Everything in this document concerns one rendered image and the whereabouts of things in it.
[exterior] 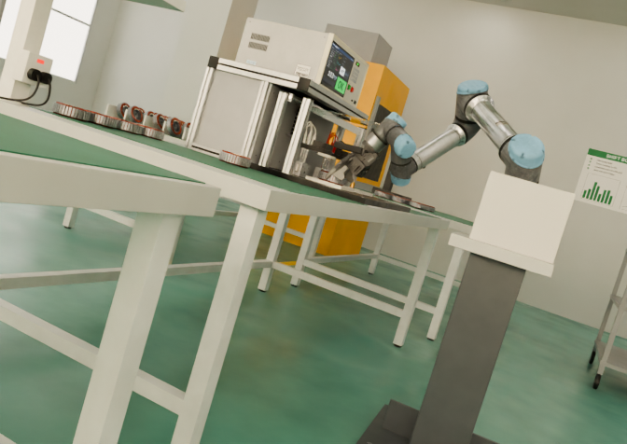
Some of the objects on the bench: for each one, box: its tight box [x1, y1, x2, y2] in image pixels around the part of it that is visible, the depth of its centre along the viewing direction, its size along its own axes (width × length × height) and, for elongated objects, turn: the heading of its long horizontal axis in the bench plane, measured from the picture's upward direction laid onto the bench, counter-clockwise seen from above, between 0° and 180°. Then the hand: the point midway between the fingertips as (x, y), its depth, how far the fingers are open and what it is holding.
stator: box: [218, 150, 252, 169], centre depth 211 cm, size 11×11×4 cm
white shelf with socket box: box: [0, 0, 187, 107], centre depth 185 cm, size 35×37×46 cm
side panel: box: [185, 67, 270, 158], centre depth 232 cm, size 28×3×32 cm, turn 170°
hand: (330, 179), depth 236 cm, fingers closed on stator, 13 cm apart
